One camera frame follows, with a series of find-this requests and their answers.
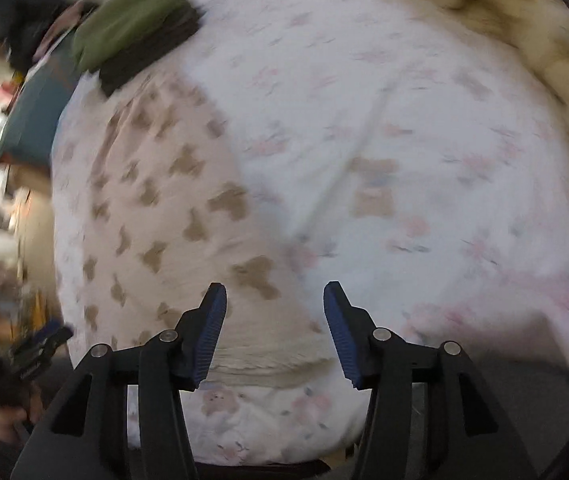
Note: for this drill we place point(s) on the dark folded cloth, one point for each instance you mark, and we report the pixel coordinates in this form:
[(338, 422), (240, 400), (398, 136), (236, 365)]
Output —
[(152, 55)]

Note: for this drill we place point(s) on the person's left hand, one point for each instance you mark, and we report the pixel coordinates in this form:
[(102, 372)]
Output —
[(7, 422)]

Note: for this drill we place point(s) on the white floral bed sheet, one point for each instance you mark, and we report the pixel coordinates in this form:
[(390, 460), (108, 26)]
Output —
[(389, 110)]

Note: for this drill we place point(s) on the pink blanket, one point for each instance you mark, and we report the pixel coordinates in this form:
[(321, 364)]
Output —
[(529, 310)]

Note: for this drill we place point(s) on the green folded cloth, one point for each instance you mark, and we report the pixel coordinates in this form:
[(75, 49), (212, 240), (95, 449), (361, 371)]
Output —
[(124, 22)]

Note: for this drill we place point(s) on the cream fluffy blanket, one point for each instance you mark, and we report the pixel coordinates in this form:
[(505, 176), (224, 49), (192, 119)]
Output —
[(554, 50)]

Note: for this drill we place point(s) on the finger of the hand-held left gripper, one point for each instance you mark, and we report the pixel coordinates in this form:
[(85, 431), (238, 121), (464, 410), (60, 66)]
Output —
[(44, 341)]

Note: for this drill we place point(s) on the beige bear print pants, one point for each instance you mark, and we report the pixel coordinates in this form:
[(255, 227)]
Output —
[(164, 220)]

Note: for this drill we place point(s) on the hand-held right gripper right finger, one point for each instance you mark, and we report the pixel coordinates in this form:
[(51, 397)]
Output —
[(340, 332)]

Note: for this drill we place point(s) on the teal cushion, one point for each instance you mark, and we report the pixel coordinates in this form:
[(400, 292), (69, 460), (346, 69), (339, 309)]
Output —
[(34, 115)]

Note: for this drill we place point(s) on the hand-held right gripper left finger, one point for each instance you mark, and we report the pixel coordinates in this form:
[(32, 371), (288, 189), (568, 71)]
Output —
[(211, 327)]

